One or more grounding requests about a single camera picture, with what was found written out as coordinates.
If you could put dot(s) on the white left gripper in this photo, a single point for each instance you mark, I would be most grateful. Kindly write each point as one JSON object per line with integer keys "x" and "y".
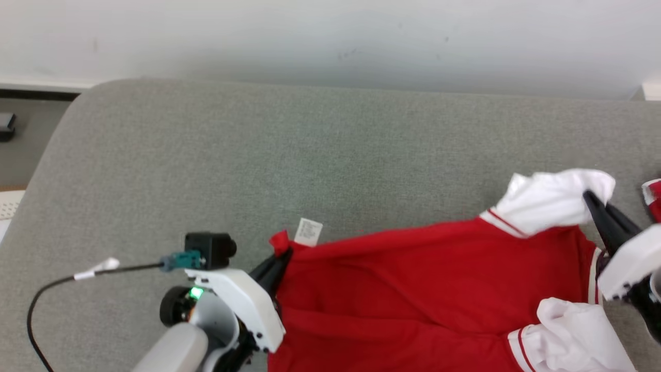
{"x": 248, "y": 305}

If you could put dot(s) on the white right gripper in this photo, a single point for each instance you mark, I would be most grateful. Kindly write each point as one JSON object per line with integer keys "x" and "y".
{"x": 632, "y": 263}

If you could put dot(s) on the red shorts white side stripe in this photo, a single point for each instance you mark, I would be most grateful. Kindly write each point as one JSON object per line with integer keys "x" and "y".
{"x": 653, "y": 199}

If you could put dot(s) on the red jersey shirt white sleeves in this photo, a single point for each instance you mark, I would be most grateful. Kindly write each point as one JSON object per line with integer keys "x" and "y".
{"x": 413, "y": 289}

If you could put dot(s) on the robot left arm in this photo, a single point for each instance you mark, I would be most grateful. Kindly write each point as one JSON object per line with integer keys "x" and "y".
{"x": 175, "y": 351}

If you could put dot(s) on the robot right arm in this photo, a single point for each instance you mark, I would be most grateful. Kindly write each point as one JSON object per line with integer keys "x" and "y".
{"x": 648, "y": 315}

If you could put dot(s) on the white perforated plastic object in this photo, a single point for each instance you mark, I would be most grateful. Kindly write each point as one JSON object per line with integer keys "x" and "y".
{"x": 9, "y": 212}

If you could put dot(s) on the small black box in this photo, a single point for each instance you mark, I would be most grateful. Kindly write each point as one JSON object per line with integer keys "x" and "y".
{"x": 6, "y": 126}

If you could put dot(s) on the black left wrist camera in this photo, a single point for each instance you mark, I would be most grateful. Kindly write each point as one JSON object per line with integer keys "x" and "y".
{"x": 209, "y": 250}

